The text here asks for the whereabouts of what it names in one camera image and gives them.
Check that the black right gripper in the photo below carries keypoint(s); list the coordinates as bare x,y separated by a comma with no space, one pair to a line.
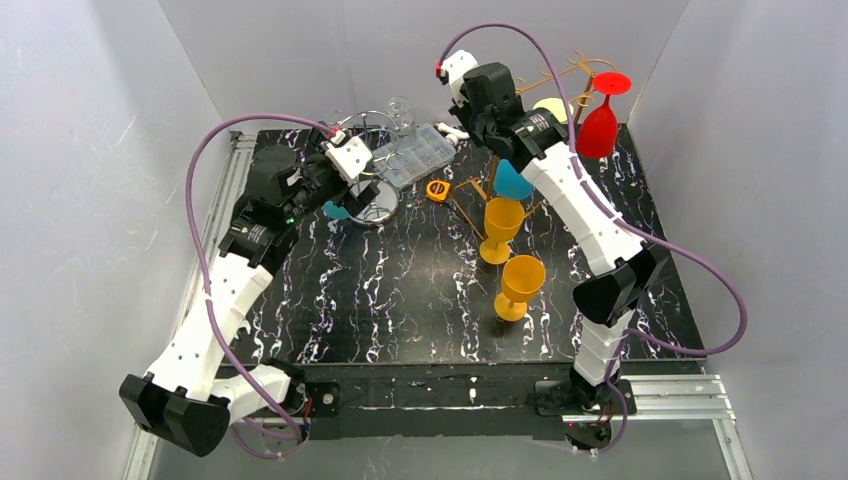
482,125

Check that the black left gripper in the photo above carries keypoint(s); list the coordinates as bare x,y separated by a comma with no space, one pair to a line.
328,183

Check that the blue plastic goblet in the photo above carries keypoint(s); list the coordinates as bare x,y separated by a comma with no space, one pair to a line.
334,211
508,183

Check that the green plastic goblet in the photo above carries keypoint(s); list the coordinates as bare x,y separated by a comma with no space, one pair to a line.
557,108

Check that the chrome spiral glass rack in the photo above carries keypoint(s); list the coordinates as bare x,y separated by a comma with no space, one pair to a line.
371,126

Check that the clear glass wine glass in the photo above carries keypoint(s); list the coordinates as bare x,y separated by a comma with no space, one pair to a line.
398,110

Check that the blue plastic goblet back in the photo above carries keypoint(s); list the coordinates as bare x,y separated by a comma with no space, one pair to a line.
508,183

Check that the gold wire glass rack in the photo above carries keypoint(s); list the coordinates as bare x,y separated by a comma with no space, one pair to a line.
541,154

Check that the red plastic goblet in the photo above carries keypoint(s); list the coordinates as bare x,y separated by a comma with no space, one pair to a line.
598,134

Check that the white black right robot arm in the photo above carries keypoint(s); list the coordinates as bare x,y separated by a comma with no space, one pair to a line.
622,274

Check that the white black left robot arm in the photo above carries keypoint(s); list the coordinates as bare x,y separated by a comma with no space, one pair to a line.
180,398

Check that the white small tool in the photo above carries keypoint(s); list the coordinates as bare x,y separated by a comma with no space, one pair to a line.
452,135

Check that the clear plastic parts box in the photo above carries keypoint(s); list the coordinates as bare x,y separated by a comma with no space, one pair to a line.
422,153

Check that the yellow tape measure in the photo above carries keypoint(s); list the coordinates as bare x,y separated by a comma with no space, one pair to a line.
438,191

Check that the orange plastic goblet far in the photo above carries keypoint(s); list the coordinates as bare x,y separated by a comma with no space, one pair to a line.
503,217

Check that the orange plastic goblet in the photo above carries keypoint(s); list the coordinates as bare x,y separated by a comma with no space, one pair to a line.
503,217
522,278

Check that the orange plastic goblet near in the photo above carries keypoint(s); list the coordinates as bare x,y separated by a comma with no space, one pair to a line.
522,278

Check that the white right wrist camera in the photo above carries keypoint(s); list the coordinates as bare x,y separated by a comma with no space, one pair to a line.
451,72

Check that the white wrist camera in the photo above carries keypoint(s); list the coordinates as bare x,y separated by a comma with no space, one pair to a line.
451,72
349,155

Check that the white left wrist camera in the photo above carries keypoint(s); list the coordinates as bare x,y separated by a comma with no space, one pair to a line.
349,155

